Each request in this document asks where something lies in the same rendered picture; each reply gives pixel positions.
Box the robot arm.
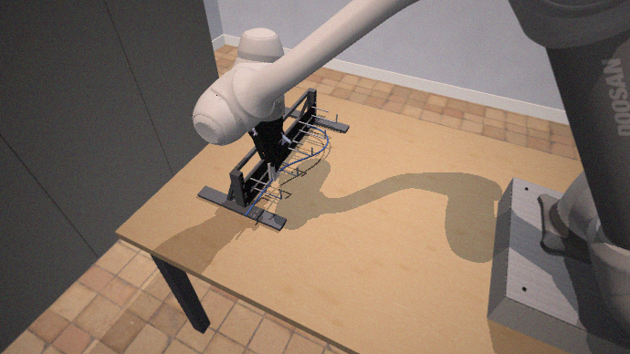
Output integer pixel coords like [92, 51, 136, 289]
[193, 0, 630, 334]

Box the dark grey rack with cable rings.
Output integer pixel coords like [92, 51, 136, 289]
[197, 88, 350, 231]

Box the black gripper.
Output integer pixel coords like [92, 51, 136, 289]
[248, 115, 293, 182]

